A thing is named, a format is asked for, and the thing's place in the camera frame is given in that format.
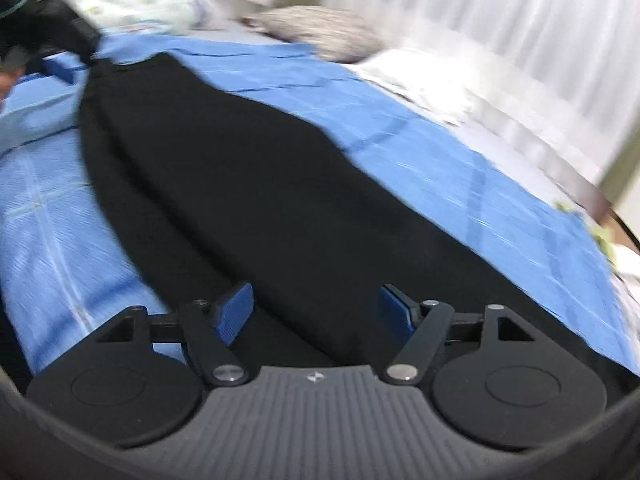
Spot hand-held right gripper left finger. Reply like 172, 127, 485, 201
95, 282, 256, 389

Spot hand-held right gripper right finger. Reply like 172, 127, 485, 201
377, 284, 539, 388

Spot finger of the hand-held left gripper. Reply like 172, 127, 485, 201
41, 53, 89, 84

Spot black pants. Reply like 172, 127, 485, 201
79, 52, 640, 396

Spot person's left hand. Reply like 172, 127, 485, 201
0, 71, 22, 108

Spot blue checked blanket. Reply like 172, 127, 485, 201
0, 22, 638, 378

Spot navy striped white pillow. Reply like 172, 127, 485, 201
186, 0, 226, 28

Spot floral patterned pillow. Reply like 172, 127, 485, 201
242, 5, 385, 64

